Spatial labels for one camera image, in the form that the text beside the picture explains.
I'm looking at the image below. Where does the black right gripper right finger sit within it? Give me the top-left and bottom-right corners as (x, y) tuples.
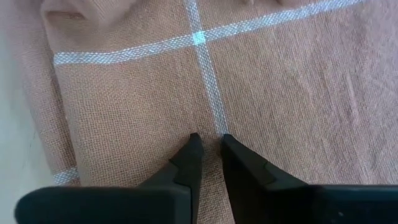
(220, 133), (398, 224)

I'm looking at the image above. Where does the pink towel with white lines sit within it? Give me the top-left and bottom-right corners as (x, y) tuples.
(6, 0), (398, 224)

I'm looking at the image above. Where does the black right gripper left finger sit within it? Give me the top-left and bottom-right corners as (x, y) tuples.
(14, 133), (205, 224)

